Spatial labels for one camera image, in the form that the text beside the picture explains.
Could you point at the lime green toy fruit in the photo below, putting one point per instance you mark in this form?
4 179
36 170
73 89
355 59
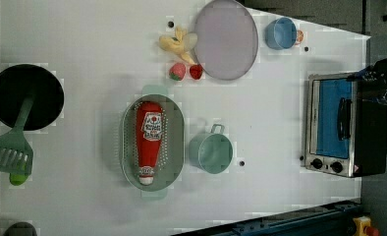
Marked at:
19 176

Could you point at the orange toy fruit slice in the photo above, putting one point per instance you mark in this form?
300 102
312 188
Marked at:
300 37

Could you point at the red ketchup bottle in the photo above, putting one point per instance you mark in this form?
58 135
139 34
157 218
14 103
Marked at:
149 130

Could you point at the red toy strawberry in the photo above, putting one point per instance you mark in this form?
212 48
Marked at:
196 71

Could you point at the peeled toy banana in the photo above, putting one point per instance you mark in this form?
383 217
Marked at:
181 44

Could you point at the blue metal frame rail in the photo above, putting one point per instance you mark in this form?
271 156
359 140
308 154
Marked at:
327 220

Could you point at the silver toaster oven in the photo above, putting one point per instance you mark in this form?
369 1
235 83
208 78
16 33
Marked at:
345 135

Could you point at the black round pan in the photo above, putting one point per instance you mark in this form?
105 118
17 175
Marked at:
17 82

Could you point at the green cup with handle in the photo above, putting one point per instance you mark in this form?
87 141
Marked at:
211 151

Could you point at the dark grey round object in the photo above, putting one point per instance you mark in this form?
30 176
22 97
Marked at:
21 229

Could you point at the green slotted spatula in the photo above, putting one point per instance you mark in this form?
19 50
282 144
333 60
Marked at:
16 154

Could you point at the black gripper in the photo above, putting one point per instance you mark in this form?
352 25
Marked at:
372 82

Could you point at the yellow red emergency button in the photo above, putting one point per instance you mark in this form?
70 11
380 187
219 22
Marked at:
364 227

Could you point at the green oval strainer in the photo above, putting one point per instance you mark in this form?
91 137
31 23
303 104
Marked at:
171 155

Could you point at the pink toy strawberry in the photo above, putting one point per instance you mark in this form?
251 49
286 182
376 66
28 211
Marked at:
177 71

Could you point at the blue cup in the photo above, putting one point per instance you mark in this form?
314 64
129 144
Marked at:
281 34

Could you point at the grey round plate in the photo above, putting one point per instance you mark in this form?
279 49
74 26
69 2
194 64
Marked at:
227 39

